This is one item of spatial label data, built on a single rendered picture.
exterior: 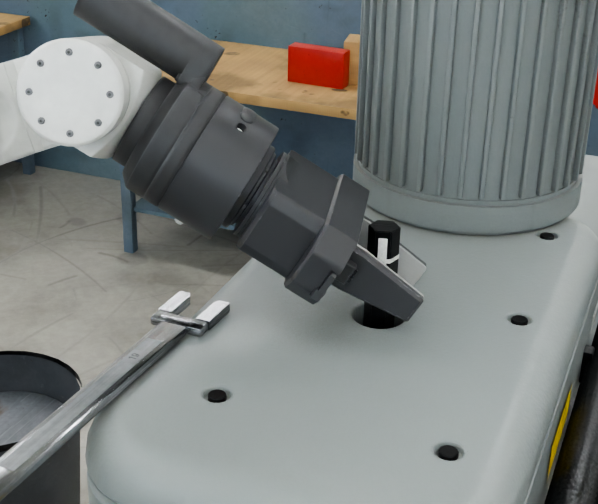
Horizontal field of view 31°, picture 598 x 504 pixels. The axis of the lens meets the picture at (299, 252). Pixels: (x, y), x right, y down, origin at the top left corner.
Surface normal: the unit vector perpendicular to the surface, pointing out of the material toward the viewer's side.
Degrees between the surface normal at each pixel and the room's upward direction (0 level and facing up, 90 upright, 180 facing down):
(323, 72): 90
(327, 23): 90
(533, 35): 90
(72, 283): 0
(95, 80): 76
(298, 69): 90
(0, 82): 68
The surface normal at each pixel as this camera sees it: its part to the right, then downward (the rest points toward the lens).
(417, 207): -0.50, 0.36
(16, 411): 0.02, -0.90
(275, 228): -0.14, 0.42
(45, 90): 0.00, 0.21
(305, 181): 0.51, -0.74
